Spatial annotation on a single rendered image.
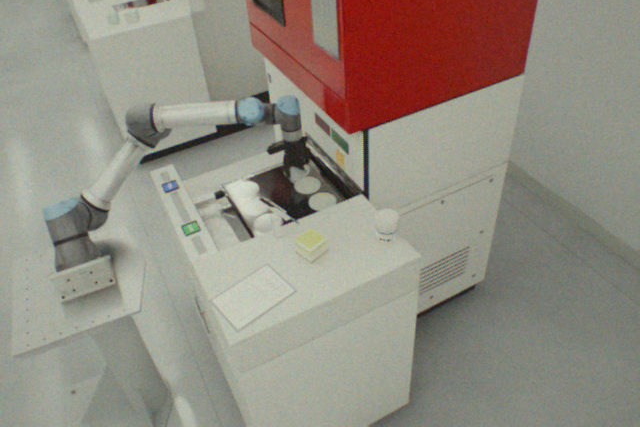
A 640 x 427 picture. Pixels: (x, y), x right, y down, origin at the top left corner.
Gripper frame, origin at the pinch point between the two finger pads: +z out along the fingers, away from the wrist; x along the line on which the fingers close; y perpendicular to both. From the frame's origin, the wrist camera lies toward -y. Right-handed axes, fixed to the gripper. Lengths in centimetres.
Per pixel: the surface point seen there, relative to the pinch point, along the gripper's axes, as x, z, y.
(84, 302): -69, 9, -47
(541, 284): 59, 92, 104
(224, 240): -34.1, 3.2, -11.4
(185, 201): -27.7, -4.8, -29.3
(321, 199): -6.1, 1.4, 14.1
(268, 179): -1.0, 1.4, -9.9
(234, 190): -10.8, 1.4, -19.6
